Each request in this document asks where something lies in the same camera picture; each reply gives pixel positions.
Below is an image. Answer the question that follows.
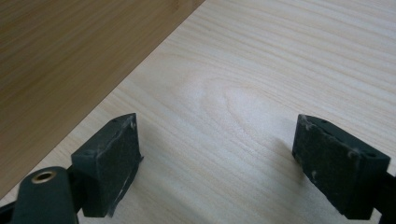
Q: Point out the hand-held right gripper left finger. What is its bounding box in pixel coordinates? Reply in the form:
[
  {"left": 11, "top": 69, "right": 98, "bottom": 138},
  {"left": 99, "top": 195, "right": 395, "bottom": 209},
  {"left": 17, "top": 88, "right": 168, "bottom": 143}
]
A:
[{"left": 70, "top": 113, "right": 144, "bottom": 218}]

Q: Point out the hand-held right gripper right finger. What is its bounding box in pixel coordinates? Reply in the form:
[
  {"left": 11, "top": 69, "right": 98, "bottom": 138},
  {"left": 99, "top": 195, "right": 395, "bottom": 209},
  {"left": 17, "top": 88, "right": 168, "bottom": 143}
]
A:
[{"left": 291, "top": 114, "right": 391, "bottom": 220}]

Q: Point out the wooden tea box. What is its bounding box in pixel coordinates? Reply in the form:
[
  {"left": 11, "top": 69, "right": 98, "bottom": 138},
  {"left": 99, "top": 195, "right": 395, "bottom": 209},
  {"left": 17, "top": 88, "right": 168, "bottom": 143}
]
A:
[{"left": 0, "top": 0, "right": 206, "bottom": 200}]

